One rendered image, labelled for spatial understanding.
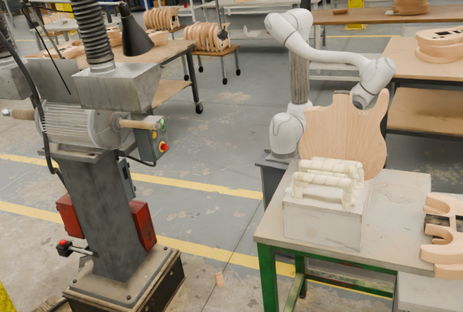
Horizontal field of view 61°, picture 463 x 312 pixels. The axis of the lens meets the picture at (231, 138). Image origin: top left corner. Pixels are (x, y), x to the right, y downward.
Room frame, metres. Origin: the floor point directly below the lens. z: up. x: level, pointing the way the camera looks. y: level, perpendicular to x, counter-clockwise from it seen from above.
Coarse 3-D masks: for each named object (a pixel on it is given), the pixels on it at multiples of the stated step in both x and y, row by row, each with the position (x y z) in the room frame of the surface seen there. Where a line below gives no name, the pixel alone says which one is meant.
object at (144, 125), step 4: (124, 120) 1.62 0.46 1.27; (128, 120) 1.61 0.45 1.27; (124, 124) 1.60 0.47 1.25; (128, 124) 1.59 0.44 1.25; (132, 124) 1.58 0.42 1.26; (136, 124) 1.57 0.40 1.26; (140, 124) 1.57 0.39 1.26; (144, 124) 1.56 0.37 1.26; (148, 124) 1.55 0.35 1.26; (152, 124) 1.54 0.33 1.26; (144, 128) 1.56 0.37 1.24; (148, 128) 1.55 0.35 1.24; (152, 128) 1.54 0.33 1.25
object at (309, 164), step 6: (300, 162) 1.18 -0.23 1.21; (306, 162) 1.17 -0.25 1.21; (312, 162) 1.16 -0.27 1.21; (318, 162) 1.16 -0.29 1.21; (324, 162) 1.16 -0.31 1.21; (306, 168) 1.16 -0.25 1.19; (312, 168) 1.15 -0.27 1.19; (318, 168) 1.14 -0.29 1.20; (324, 168) 1.13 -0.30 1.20; (330, 168) 1.12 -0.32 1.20; (336, 168) 1.11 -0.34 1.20; (342, 168) 1.11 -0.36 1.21; (348, 168) 1.10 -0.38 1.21; (354, 168) 1.10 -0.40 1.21
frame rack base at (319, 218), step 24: (312, 192) 1.13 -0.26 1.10; (336, 192) 1.12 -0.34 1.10; (360, 192) 1.10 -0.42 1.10; (288, 216) 1.10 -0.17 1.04; (312, 216) 1.06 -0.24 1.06; (336, 216) 1.02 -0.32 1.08; (360, 216) 0.99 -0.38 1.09; (312, 240) 1.06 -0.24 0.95; (336, 240) 1.02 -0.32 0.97; (360, 240) 0.99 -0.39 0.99
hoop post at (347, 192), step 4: (344, 188) 1.02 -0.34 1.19; (348, 188) 1.02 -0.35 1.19; (352, 188) 1.02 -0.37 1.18; (344, 192) 1.02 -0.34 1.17; (348, 192) 1.02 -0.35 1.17; (352, 192) 1.02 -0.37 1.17; (344, 196) 1.02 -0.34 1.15; (348, 196) 1.02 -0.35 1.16; (352, 196) 1.02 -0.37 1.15; (344, 200) 1.02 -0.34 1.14; (348, 200) 1.02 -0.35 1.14; (344, 204) 1.02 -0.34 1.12; (348, 204) 1.02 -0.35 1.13; (344, 208) 1.02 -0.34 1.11; (348, 208) 1.02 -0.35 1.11
